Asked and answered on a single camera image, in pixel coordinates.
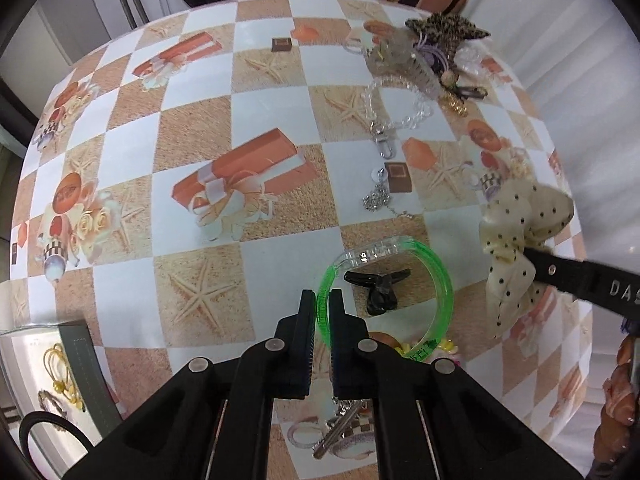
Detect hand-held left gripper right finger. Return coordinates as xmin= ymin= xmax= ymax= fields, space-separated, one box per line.
xmin=329 ymin=289 xmax=586 ymax=480

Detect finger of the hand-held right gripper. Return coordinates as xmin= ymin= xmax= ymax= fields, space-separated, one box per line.
xmin=522 ymin=245 xmax=640 ymax=318

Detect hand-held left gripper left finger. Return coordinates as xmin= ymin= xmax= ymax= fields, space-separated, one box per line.
xmin=62 ymin=289 xmax=318 ymax=480

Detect small black hair clip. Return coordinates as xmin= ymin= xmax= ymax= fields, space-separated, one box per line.
xmin=344 ymin=269 xmax=412 ymax=317

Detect cream polka dot scrunchie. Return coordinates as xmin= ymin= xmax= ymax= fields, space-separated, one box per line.
xmin=479 ymin=177 xmax=576 ymax=343

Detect green translucent bangle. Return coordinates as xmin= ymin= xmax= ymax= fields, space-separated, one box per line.
xmin=316 ymin=237 xmax=454 ymax=363

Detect beige lined glass tray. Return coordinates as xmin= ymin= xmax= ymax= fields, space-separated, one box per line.
xmin=0 ymin=322 xmax=123 ymax=443

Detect person's right hand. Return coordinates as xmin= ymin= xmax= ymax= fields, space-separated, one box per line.
xmin=601 ymin=334 xmax=640 ymax=427

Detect clear white hair accessory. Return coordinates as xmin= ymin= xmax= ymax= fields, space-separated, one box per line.
xmin=457 ymin=47 xmax=488 ymax=78

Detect printed checkered tablecloth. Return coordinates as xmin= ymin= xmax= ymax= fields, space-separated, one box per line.
xmin=10 ymin=0 xmax=593 ymax=480

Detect clear plastic hair claw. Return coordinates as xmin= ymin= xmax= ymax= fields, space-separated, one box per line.
xmin=367 ymin=30 xmax=441 ymax=101

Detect black elastic hair band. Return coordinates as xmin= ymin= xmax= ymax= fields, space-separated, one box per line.
xmin=19 ymin=410 xmax=106 ymax=461

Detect silver chain with white button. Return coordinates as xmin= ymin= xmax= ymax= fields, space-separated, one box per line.
xmin=362 ymin=167 xmax=416 ymax=221

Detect clear bead bracelet with clasp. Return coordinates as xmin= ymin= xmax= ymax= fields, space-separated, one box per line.
xmin=361 ymin=76 xmax=435 ymax=161

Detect yellow hair tie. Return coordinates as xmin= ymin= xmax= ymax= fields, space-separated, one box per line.
xmin=42 ymin=342 xmax=86 ymax=411

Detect purple hair tie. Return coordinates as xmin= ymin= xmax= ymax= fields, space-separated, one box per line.
xmin=417 ymin=42 xmax=458 ymax=73

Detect brown bead bracelet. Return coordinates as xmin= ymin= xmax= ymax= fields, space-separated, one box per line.
xmin=37 ymin=389 xmax=68 ymax=418

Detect clear plastic ring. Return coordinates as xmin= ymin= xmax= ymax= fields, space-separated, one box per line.
xmin=344 ymin=32 xmax=381 ymax=57

